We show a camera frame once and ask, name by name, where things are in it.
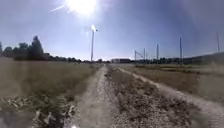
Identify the low pale building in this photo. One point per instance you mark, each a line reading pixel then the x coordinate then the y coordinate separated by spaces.
pixel 120 60

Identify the tall lamp pole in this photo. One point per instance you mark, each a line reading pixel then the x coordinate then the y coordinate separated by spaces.
pixel 92 46

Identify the pale gravel track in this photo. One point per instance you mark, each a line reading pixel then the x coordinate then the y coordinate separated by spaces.
pixel 95 103

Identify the dry grass middle strip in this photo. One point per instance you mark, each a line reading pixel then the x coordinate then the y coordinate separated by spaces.
pixel 143 103

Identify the tall net fence with posts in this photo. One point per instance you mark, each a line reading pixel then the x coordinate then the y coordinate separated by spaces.
pixel 180 50

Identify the robot's own part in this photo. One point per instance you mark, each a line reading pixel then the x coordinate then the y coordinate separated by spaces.
pixel 73 126

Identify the dry grass field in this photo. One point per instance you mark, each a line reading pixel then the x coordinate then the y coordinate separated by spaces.
pixel 36 78
pixel 186 80

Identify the row of dark trees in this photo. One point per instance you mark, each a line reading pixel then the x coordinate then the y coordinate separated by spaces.
pixel 33 51

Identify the distant tree line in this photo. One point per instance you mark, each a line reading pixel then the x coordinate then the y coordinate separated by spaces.
pixel 200 59

